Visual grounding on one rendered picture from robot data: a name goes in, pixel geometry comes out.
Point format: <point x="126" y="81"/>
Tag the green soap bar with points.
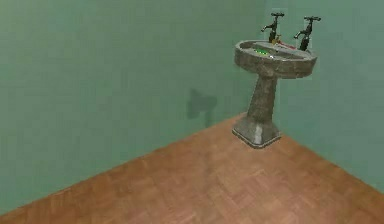
<point x="260" y="51"/>

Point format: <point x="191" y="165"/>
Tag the small yellow object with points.
<point x="276" y="40"/>

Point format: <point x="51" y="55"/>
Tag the red toothbrush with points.
<point x="287" y="45"/>

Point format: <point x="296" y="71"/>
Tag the black sink tap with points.
<point x="273" y="28"/>
<point x="306" y="35"/>

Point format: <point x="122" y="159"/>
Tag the grey stone pedestal sink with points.
<point x="263" y="100"/>

